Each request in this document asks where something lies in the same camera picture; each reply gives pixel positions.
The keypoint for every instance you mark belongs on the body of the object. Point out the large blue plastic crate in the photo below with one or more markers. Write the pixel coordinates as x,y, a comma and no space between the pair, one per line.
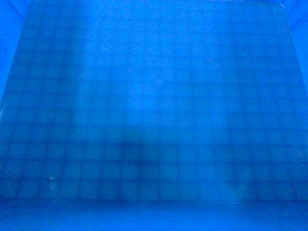
154,115

